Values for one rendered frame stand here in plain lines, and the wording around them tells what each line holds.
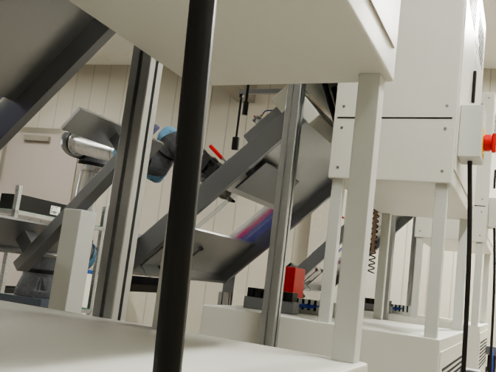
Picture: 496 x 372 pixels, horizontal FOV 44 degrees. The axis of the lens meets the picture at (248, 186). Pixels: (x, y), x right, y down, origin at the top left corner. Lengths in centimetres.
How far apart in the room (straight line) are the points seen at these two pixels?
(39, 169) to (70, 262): 605
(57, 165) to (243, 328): 596
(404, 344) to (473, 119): 60
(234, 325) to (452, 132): 77
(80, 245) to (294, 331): 60
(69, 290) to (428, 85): 105
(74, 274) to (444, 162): 97
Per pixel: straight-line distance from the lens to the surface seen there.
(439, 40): 173
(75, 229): 163
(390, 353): 161
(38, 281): 234
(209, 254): 227
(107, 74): 756
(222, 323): 175
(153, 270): 206
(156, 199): 686
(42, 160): 766
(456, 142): 165
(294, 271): 274
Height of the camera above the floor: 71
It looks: 8 degrees up
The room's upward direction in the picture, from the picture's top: 7 degrees clockwise
